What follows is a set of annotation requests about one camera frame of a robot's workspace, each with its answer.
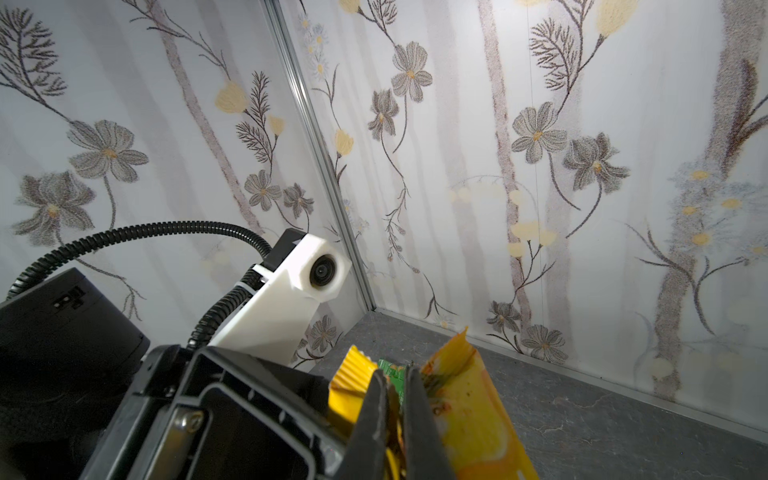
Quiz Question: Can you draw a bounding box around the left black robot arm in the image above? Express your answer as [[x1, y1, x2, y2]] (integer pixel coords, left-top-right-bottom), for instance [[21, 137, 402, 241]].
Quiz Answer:
[[1, 221, 350, 479]]

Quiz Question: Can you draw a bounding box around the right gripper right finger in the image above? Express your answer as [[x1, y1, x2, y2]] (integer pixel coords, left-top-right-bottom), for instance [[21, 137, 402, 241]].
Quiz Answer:
[[403, 366, 456, 480]]

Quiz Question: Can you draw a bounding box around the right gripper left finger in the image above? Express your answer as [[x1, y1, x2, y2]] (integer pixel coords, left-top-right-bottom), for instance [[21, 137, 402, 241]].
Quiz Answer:
[[334, 370, 389, 480]]

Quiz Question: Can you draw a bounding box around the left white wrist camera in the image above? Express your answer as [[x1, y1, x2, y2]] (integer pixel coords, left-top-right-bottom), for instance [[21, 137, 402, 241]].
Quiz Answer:
[[208, 228, 352, 366]]

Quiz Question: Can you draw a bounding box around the yellow snack packet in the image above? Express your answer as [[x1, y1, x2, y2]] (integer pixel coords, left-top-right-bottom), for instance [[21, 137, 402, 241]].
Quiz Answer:
[[328, 332, 538, 479]]

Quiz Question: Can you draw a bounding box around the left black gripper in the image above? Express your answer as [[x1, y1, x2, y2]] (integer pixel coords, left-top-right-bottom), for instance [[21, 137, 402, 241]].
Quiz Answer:
[[81, 345, 346, 479]]

